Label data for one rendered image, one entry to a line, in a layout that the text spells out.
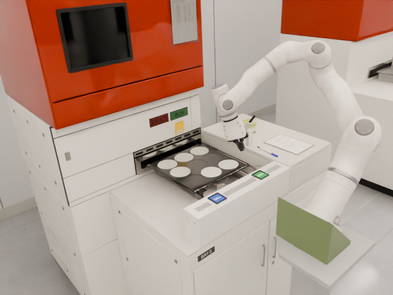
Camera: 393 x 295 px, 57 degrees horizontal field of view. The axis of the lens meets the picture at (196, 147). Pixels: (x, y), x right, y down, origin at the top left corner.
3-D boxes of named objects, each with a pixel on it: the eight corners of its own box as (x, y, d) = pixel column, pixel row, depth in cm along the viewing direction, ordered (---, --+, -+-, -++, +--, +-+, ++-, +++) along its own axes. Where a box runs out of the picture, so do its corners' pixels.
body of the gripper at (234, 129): (217, 122, 171) (226, 142, 175) (237, 116, 167) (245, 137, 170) (221, 116, 178) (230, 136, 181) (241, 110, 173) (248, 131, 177)
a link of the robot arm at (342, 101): (355, 154, 135) (355, 166, 149) (388, 140, 132) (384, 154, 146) (300, 54, 157) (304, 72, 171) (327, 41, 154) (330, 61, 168)
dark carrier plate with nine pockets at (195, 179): (150, 165, 187) (150, 164, 187) (200, 144, 207) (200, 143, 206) (192, 191, 163) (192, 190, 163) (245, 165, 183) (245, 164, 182)
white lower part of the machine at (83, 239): (52, 262, 254) (22, 158, 218) (150, 213, 301) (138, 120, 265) (99, 328, 205) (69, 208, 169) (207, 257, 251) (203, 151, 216)
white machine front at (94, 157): (68, 205, 171) (48, 126, 154) (199, 150, 217) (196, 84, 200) (70, 208, 169) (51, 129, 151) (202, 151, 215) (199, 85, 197)
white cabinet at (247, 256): (129, 308, 217) (108, 192, 181) (241, 235, 271) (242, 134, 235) (199, 391, 172) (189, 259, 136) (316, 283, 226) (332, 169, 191)
